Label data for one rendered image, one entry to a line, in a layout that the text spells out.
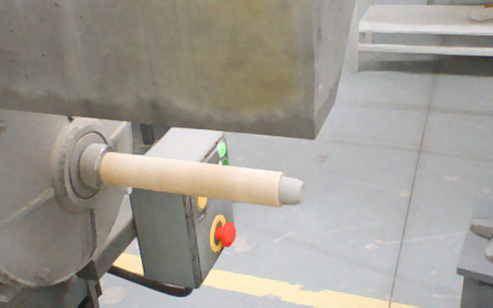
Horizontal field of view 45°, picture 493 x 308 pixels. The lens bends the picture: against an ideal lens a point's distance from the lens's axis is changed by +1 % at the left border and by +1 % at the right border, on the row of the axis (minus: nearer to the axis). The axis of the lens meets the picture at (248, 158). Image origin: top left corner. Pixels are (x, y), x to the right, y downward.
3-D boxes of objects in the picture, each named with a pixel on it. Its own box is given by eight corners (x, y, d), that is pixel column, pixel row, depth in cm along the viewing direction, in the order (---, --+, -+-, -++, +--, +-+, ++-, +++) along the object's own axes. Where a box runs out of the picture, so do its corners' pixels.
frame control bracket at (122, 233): (75, 277, 83) (69, 255, 81) (140, 205, 98) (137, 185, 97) (99, 282, 82) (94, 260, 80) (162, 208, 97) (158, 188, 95)
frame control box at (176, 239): (56, 315, 97) (16, 180, 84) (123, 238, 114) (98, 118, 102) (193, 345, 89) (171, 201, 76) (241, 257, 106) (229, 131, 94)
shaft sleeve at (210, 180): (121, 168, 61) (106, 190, 59) (111, 145, 59) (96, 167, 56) (288, 190, 55) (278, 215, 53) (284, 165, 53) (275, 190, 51)
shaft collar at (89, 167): (109, 167, 62) (87, 198, 59) (95, 133, 59) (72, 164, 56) (126, 168, 62) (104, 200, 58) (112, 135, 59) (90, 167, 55)
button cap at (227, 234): (207, 249, 94) (204, 228, 92) (216, 234, 97) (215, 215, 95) (229, 252, 93) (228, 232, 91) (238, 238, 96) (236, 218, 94)
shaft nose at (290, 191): (286, 190, 54) (279, 208, 53) (283, 171, 53) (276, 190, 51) (307, 192, 54) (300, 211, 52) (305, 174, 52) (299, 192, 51)
